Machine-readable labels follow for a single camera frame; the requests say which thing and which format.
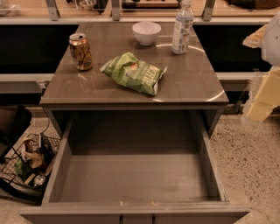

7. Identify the green packet in basket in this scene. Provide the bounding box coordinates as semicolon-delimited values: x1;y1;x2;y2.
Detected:
15;159;32;181

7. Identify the white ceramic bowl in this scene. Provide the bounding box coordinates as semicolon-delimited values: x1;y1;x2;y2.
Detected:
132;21;161;46

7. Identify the gold soda can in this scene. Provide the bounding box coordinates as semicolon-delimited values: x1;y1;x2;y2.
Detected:
69;33;93;71

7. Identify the grey top drawer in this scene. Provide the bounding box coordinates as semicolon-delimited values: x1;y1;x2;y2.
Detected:
20;110;249;224

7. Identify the right metal rail bracket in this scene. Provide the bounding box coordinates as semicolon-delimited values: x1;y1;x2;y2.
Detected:
202;0;215;22

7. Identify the middle metal rail bracket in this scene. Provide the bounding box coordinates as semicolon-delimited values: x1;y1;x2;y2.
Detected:
111;0;121;21

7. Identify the black power cable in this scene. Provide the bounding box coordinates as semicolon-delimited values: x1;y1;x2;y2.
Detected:
40;107;51;137

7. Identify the green chip bag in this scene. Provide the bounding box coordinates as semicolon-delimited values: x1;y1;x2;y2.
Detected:
100;52;167;96

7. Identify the left metal rail bracket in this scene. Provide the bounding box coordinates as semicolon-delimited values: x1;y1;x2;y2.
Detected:
45;0;60;21

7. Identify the clear plastic water bottle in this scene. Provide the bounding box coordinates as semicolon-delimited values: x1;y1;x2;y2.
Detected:
171;0;194;54

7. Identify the metal rail bracket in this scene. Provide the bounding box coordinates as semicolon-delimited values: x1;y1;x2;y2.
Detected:
111;0;121;21
202;0;215;22
45;0;60;21

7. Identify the metal spoon in basket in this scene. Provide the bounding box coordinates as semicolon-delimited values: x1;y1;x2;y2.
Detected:
33;174;46;187

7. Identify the grey drawer cabinet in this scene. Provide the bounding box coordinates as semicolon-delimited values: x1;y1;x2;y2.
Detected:
40;22;228;134

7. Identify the black wire basket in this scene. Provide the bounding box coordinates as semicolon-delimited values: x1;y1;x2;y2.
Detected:
0;134;60;189

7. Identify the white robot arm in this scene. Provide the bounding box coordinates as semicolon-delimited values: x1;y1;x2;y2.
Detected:
242;12;280;122

